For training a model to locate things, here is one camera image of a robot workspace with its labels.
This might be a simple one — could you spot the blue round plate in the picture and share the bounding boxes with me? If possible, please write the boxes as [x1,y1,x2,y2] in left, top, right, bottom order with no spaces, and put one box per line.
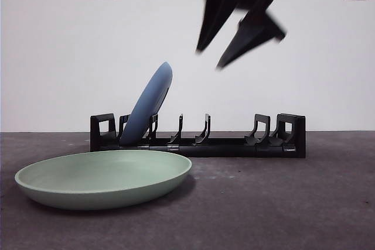
[119,61,173,147]

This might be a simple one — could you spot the pale green round plate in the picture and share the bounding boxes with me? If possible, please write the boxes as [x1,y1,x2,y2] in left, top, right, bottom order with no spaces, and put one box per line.
[14,149,193,211]

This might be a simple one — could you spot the black plastic plate rack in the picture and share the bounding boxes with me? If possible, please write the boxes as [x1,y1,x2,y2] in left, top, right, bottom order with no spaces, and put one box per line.
[90,112,307,159]

